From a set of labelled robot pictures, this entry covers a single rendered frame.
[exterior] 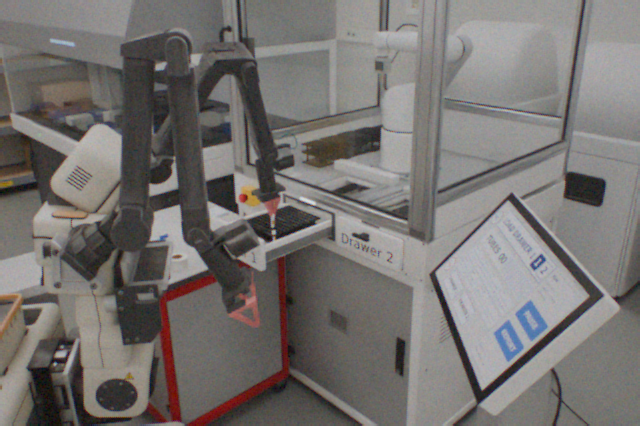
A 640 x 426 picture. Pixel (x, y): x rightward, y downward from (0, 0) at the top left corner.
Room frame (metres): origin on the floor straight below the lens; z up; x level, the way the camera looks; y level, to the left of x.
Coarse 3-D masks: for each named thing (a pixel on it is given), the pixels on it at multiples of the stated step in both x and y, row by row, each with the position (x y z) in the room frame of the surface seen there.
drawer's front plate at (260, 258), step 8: (216, 224) 1.87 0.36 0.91; (224, 224) 1.83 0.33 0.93; (256, 248) 1.70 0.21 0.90; (264, 248) 1.70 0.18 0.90; (240, 256) 1.77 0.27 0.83; (248, 256) 1.74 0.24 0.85; (256, 256) 1.70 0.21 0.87; (264, 256) 1.70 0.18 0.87; (256, 264) 1.71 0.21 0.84; (264, 264) 1.69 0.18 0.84
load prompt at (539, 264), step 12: (504, 228) 1.28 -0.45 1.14; (516, 228) 1.24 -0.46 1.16; (516, 240) 1.20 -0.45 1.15; (528, 240) 1.17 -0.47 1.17; (516, 252) 1.17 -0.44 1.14; (528, 252) 1.13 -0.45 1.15; (540, 252) 1.10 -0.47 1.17; (528, 264) 1.10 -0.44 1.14; (540, 264) 1.07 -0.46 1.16; (552, 264) 1.04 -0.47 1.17; (540, 276) 1.04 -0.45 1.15
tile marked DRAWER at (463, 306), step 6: (456, 300) 1.20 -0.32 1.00; (462, 300) 1.18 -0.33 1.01; (468, 300) 1.16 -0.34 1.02; (456, 306) 1.18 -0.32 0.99; (462, 306) 1.16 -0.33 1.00; (468, 306) 1.14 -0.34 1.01; (456, 312) 1.16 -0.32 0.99; (462, 312) 1.14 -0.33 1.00; (468, 312) 1.12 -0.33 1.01; (474, 312) 1.11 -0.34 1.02; (462, 318) 1.12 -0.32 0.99; (468, 318) 1.11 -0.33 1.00; (462, 324) 1.10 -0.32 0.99
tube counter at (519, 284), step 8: (504, 256) 1.19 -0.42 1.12; (512, 256) 1.16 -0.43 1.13; (496, 264) 1.19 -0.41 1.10; (504, 264) 1.16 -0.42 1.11; (512, 264) 1.14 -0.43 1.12; (504, 272) 1.14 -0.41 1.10; (512, 272) 1.12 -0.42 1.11; (520, 272) 1.10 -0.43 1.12; (512, 280) 1.10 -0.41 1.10; (520, 280) 1.08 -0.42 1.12; (528, 280) 1.06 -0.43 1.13; (512, 288) 1.07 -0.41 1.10; (520, 288) 1.05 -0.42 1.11; (528, 288) 1.04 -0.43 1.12; (520, 296) 1.03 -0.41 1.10
